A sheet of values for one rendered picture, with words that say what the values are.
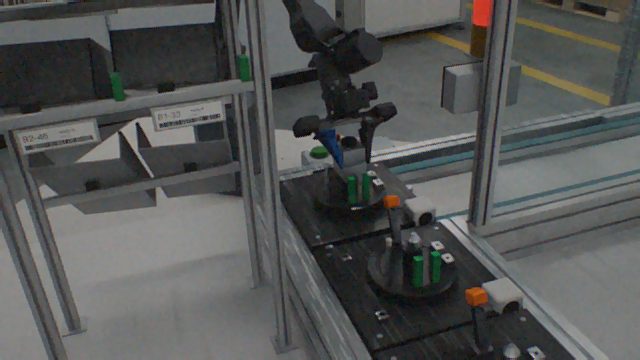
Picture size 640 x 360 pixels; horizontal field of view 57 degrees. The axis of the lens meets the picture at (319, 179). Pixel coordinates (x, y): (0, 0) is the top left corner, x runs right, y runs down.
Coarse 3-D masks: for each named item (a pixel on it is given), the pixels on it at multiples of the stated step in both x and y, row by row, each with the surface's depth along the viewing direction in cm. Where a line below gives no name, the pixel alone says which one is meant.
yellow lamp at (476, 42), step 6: (474, 24) 92; (474, 30) 92; (480, 30) 91; (486, 30) 90; (474, 36) 92; (480, 36) 91; (486, 36) 91; (474, 42) 92; (480, 42) 92; (474, 48) 93; (480, 48) 92; (474, 54) 93; (480, 54) 92
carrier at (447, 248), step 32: (320, 256) 98; (352, 256) 97; (384, 256) 94; (416, 256) 85; (448, 256) 91; (352, 288) 90; (384, 288) 87; (416, 288) 87; (448, 288) 87; (512, 288) 86; (352, 320) 85; (416, 320) 84; (448, 320) 83
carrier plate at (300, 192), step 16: (304, 176) 121; (320, 176) 121; (384, 176) 120; (288, 192) 116; (304, 192) 116; (400, 192) 114; (288, 208) 111; (304, 208) 111; (384, 208) 110; (304, 224) 106; (320, 224) 106; (336, 224) 106; (352, 224) 105; (368, 224) 105; (384, 224) 105; (400, 224) 105; (304, 240) 104; (320, 240) 102; (336, 240) 102; (352, 240) 103
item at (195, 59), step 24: (192, 24) 74; (120, 48) 73; (144, 48) 74; (168, 48) 74; (192, 48) 74; (216, 48) 75; (120, 72) 73; (144, 72) 74; (168, 72) 74; (192, 72) 75; (216, 72) 75
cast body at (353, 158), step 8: (352, 136) 108; (344, 144) 106; (352, 144) 106; (360, 144) 107; (344, 152) 105; (352, 152) 106; (360, 152) 106; (344, 160) 106; (352, 160) 106; (360, 160) 107; (336, 168) 110; (344, 168) 106; (352, 168) 106; (360, 168) 107; (344, 176) 107; (360, 176) 105; (360, 184) 106
